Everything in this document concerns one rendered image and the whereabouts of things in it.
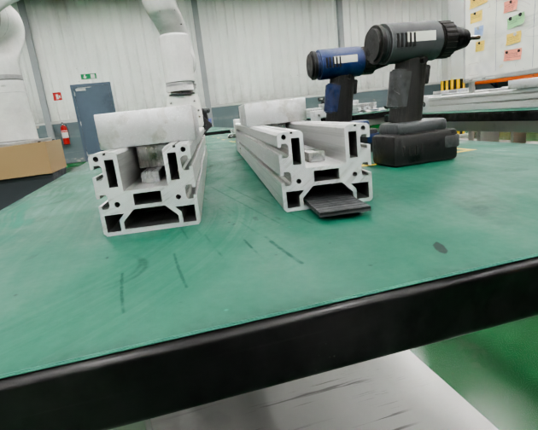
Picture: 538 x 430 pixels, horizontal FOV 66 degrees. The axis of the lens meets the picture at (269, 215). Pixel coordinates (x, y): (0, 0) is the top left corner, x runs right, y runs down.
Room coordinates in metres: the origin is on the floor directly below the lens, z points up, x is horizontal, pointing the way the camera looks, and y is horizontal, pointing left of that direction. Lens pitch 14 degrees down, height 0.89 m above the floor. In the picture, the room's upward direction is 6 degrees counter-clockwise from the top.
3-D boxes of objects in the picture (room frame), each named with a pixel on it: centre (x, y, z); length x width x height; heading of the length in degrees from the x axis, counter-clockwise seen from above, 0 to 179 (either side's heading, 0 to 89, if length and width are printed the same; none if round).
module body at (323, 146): (0.84, -0.02, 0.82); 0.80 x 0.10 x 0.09; 6
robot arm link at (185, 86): (1.27, 0.21, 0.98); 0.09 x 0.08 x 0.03; 96
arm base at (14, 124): (1.31, 0.74, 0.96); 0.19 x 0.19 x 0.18
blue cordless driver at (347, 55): (0.92, -0.21, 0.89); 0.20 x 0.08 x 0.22; 99
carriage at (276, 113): (0.84, -0.02, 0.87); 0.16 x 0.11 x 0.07; 6
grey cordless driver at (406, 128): (0.70, -0.28, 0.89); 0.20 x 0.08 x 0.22; 104
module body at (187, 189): (0.82, 0.17, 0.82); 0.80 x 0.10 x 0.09; 6
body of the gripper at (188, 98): (1.27, 0.21, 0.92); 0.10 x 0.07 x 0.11; 96
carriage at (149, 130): (0.57, 0.14, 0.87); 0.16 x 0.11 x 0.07; 6
